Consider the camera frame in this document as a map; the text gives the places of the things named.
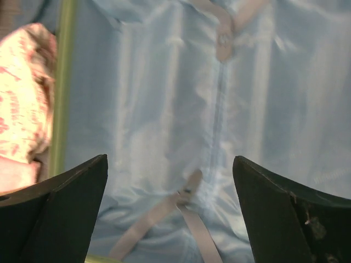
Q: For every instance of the cream pink printed garment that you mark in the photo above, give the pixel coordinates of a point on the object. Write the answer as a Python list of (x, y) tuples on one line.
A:
[(28, 62)]

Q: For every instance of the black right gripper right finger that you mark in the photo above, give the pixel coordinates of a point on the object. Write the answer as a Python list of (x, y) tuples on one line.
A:
[(288, 222)]

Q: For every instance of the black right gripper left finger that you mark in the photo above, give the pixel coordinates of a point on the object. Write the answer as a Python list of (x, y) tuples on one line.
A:
[(53, 221)]

